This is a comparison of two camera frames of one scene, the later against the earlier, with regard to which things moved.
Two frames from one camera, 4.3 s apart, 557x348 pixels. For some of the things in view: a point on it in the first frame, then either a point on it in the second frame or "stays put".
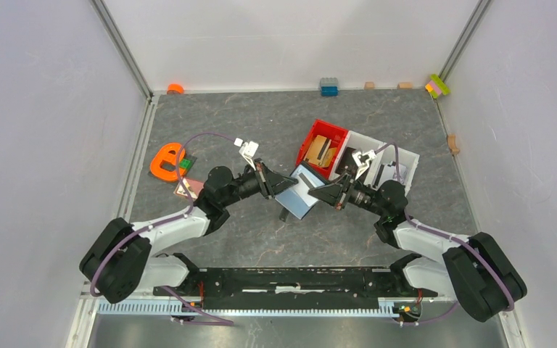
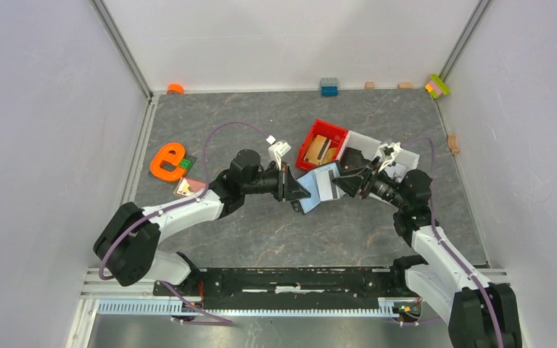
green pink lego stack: x=436 y=86 stays put
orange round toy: x=175 y=87 stays put
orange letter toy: x=162 y=154 stays put
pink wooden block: x=194 y=187 stays put
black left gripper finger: x=272 y=183 to x=294 y=190
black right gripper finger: x=333 y=194 to x=351 y=183
